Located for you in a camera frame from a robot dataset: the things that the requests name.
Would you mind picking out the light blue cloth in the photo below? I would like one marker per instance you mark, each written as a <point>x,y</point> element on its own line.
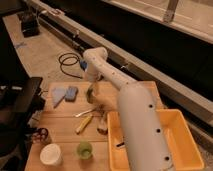
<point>57,96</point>

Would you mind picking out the green pepper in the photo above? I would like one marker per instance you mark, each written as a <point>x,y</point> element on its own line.
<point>90,95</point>

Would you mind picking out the long metal rail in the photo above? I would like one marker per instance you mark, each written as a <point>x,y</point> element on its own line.
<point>179,93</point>

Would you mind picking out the blue sponge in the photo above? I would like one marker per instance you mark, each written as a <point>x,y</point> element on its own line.
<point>71,94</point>

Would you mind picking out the black side stand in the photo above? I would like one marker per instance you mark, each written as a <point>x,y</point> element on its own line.
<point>14,129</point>

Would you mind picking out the white dish brush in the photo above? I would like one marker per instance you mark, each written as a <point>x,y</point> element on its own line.
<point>120,145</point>

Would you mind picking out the metal fork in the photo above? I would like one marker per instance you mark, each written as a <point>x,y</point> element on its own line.
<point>97,108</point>

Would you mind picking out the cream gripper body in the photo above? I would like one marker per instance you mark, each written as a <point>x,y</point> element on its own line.
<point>96,88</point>

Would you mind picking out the green plastic cup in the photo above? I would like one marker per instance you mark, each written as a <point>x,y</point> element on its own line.
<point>84,150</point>

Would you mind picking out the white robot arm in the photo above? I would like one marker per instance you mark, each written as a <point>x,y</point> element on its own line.
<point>145,143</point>

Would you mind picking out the yellow plastic tub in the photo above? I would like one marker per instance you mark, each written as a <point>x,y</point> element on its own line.
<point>184,150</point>

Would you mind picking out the bread piece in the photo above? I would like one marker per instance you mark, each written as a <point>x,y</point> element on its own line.
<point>102,127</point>

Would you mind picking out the dark patterned cup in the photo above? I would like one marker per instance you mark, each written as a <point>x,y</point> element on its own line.
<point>41,135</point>

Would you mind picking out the black box on floor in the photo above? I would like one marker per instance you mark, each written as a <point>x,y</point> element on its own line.
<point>29,25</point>

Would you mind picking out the white paper cup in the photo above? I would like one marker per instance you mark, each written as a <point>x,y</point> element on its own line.
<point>51,155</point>

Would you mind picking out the yellow handled knife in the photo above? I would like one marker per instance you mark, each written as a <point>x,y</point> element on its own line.
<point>83,124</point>

